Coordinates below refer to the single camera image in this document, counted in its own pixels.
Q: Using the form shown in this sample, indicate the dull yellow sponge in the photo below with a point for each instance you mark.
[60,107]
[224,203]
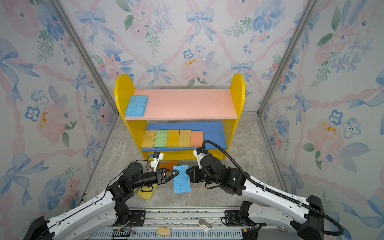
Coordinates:
[148,139]

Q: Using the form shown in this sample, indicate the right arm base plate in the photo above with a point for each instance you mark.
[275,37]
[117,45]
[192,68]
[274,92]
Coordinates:
[236,219]

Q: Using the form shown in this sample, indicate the yellow shelf pink blue boards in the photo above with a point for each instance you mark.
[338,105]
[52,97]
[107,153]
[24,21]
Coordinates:
[215,112]

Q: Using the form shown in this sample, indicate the dark orange sponge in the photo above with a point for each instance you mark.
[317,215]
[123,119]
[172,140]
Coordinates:
[168,165]

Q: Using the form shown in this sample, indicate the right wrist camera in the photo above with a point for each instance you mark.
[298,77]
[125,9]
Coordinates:
[199,153]

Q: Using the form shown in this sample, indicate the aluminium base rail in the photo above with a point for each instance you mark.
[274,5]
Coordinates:
[184,223]

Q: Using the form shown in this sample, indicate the tan yellow sponge front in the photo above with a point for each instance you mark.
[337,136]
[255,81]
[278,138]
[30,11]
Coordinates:
[185,139]

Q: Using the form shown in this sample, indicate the blue sponge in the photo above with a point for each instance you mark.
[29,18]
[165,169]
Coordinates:
[136,106]
[182,180]

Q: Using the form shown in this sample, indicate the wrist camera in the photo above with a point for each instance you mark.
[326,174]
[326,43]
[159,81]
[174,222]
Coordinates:
[199,153]
[156,158]

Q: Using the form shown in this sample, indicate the light orange sponge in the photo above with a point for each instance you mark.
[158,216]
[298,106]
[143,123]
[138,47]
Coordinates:
[197,138]

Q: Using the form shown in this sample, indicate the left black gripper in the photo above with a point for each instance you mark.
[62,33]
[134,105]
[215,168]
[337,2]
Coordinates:
[160,174]

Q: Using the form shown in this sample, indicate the green sponge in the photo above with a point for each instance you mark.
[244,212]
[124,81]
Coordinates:
[161,138]

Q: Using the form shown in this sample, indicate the small wooden block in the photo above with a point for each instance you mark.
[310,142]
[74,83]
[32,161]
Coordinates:
[162,231]

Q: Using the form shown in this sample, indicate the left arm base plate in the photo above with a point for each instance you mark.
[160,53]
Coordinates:
[135,218]

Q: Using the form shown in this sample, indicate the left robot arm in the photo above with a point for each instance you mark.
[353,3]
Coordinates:
[107,209]

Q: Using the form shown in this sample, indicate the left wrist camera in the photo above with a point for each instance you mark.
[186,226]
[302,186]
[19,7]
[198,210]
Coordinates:
[156,158]

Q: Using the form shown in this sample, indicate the metal clip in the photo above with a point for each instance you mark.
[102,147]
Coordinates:
[205,226]

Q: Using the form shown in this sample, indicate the bright yellow sponge left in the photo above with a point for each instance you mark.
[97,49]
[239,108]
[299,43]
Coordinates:
[146,192]

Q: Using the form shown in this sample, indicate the deep yellow sponge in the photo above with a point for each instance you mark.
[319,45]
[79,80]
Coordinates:
[173,139]

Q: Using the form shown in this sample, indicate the blue sponge front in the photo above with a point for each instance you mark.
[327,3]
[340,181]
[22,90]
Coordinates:
[182,180]

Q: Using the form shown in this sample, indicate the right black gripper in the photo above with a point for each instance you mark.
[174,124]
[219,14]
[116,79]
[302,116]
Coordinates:
[195,177]

